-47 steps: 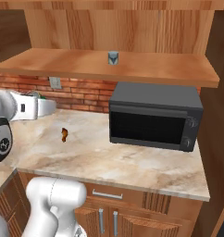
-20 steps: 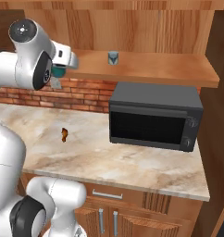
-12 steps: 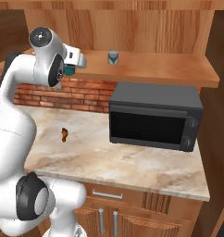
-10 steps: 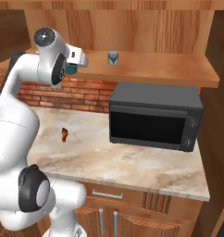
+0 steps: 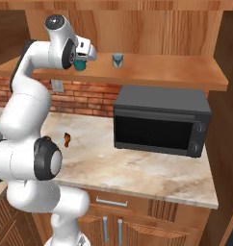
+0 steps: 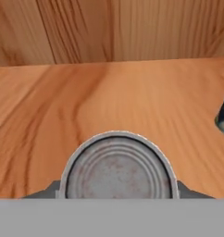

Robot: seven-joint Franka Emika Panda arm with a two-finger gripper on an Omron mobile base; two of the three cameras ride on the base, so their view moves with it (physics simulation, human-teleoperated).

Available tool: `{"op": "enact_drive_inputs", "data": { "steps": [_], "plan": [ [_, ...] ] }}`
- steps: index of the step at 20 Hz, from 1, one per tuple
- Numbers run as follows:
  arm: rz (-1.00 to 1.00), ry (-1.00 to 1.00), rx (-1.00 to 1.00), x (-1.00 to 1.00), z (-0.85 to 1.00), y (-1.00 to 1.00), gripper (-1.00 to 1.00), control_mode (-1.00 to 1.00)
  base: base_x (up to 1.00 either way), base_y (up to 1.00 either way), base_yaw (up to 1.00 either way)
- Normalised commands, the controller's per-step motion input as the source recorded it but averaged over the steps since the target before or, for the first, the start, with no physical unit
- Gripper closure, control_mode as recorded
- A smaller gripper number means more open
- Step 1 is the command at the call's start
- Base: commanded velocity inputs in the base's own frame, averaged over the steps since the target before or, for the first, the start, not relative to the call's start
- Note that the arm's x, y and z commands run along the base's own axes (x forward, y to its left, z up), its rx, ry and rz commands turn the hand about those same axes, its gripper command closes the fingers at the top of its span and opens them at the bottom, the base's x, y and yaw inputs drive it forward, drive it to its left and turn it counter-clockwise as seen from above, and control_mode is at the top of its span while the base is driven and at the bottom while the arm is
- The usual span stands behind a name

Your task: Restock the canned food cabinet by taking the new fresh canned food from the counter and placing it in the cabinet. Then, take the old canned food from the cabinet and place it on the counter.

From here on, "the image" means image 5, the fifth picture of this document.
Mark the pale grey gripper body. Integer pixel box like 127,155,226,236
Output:
77,43,99,62

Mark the teal food can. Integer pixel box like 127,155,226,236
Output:
73,59,88,72

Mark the wooden cabinet door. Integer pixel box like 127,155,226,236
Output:
0,9,31,69
198,10,233,246

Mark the brown food piece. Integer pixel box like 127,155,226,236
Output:
63,132,72,149

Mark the black toaster oven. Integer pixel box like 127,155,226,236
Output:
113,84,213,159

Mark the wooden cupboard door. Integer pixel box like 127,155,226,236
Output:
75,212,116,246
114,216,201,246

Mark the grey wall socket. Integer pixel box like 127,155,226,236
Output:
50,79,65,94

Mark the wooden wall cabinet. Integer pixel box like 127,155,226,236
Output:
0,0,233,92

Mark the silver drawer handle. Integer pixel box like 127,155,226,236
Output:
95,196,129,208

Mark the silver cupboard door handle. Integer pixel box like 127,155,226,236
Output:
116,218,124,246
102,215,110,244

